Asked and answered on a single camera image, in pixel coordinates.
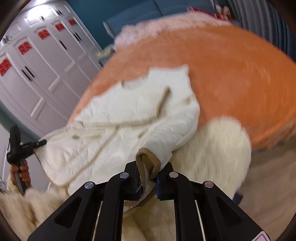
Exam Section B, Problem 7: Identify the bedside table with clutter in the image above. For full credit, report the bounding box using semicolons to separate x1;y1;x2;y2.
97;44;116;67

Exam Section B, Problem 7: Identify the orange plush bed blanket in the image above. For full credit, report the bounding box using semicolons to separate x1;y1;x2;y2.
72;26;295;150

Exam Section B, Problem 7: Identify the red plush toy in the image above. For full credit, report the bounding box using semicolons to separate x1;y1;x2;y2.
187;4;232;21

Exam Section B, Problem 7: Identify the white wardrobe with red decals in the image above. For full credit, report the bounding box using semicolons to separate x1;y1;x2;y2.
1;1;101;137

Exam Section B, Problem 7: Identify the grey blue curtain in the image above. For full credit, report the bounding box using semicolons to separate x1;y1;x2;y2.
227;0;295;60

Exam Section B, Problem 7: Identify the cream fluffy fleece sleeve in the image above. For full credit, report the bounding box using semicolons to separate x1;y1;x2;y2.
1;117;251;240

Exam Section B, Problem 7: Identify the blue upholstered headboard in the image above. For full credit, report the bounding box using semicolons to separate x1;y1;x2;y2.
103;0;216;39

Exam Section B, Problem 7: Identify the cream quilted jacket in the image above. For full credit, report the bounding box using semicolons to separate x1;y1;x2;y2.
35;65;200;199

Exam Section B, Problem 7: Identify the pink floral duvet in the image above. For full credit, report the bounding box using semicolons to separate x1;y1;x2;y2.
114;11;232;50

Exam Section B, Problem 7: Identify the person's left hand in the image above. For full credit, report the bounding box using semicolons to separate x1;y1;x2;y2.
10;159;31;188

